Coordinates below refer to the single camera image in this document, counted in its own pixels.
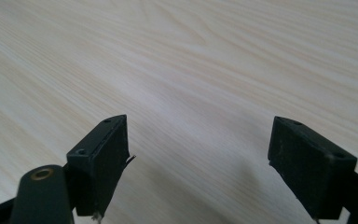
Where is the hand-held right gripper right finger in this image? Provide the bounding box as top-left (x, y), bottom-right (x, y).
top-left (267, 115), bottom-right (358, 221)

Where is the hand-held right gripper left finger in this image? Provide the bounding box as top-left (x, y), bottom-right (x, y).
top-left (66, 114), bottom-right (137, 218)

